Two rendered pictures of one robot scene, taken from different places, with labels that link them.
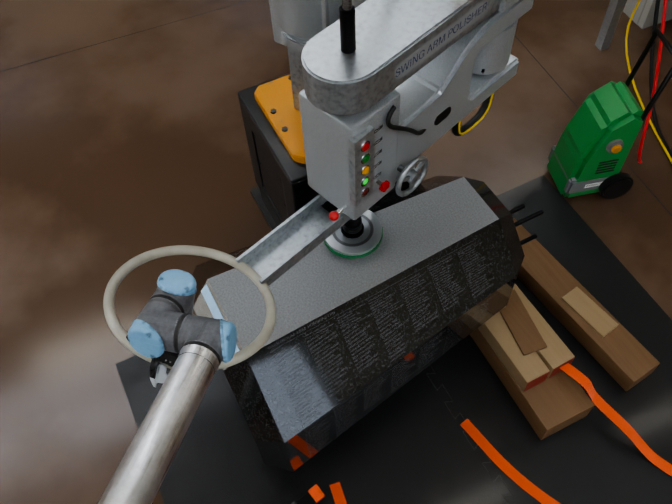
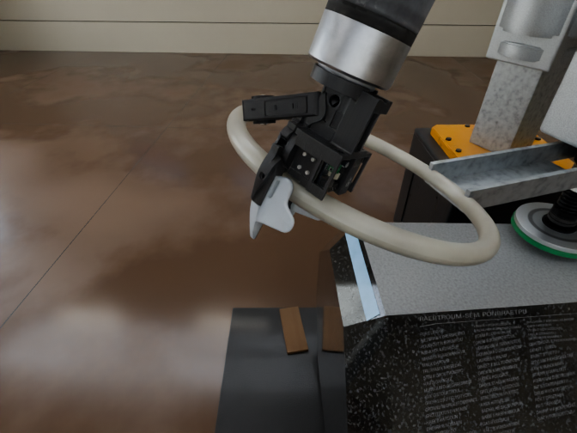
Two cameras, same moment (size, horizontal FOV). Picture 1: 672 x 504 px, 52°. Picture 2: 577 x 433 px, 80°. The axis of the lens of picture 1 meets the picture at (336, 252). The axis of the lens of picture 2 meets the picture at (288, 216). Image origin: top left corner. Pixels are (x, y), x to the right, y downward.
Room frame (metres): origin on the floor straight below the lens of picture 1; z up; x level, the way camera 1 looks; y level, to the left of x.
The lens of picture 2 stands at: (0.46, 0.33, 1.50)
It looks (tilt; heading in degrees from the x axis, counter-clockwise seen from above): 38 degrees down; 23
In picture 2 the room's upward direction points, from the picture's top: straight up
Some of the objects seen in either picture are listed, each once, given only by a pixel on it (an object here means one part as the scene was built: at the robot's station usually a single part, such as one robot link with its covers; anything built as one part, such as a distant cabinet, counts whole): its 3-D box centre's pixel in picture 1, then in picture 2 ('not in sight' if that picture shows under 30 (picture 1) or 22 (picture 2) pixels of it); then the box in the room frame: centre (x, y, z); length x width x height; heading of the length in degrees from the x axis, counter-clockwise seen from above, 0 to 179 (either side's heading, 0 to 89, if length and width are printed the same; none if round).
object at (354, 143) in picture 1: (361, 167); not in sight; (1.31, -0.09, 1.39); 0.08 x 0.03 x 0.28; 132
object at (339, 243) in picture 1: (352, 230); (557, 226); (1.45, -0.06, 0.89); 0.21 x 0.21 x 0.01
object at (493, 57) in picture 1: (485, 35); not in sight; (1.89, -0.55, 1.36); 0.19 x 0.19 x 0.20
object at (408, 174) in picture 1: (403, 170); not in sight; (1.44, -0.23, 1.22); 0.15 x 0.10 x 0.15; 132
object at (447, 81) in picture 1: (436, 86); not in sight; (1.70, -0.36, 1.32); 0.74 x 0.23 x 0.49; 132
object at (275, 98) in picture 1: (324, 106); (497, 148); (2.21, 0.01, 0.76); 0.49 x 0.49 x 0.05; 24
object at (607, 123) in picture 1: (606, 120); not in sight; (2.33, -1.36, 0.43); 0.35 x 0.35 x 0.87; 9
